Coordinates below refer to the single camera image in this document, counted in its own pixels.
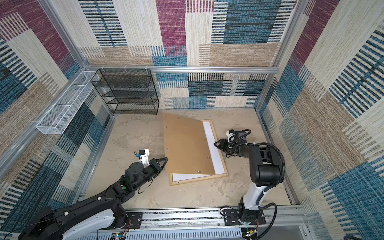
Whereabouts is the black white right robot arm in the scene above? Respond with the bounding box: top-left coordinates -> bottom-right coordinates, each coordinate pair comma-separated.
214,139 -> 286,225

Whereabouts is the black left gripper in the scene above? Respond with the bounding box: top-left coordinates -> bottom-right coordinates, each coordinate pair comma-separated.
132,156 -> 168,191

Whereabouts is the light wooden picture frame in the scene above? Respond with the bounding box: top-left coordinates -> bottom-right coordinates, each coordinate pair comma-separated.
168,119 -> 229,186

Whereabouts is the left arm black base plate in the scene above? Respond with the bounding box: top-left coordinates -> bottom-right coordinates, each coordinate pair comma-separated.
122,212 -> 143,230

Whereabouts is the brown hardboard backing panel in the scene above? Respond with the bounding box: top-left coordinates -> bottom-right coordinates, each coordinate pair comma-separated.
163,114 -> 215,175

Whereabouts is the white wire mesh basket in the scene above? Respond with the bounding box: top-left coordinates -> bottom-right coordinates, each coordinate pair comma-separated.
36,71 -> 96,135

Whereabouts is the aluminium front rail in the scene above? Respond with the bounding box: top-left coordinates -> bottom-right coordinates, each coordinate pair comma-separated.
75,206 -> 316,240

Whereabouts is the colour landscape photo underneath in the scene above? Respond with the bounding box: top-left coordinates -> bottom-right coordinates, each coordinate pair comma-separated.
172,121 -> 226,183

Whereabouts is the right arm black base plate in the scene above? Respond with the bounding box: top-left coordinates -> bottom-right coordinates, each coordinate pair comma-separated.
220,208 -> 266,226

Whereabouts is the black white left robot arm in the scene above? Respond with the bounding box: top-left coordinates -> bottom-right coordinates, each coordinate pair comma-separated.
18,158 -> 168,240

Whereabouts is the black wire mesh shelf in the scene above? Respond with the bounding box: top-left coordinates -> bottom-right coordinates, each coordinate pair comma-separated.
91,69 -> 160,115

